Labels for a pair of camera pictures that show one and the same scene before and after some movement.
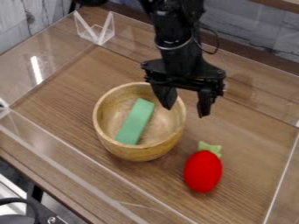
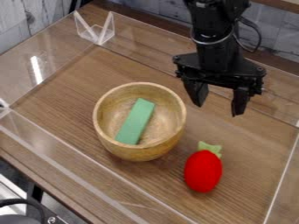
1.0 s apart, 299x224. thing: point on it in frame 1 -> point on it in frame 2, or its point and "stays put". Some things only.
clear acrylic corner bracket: (96, 33) stays put
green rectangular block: (135, 122) stays put
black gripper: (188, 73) -> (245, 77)
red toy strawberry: (203, 168) stays put
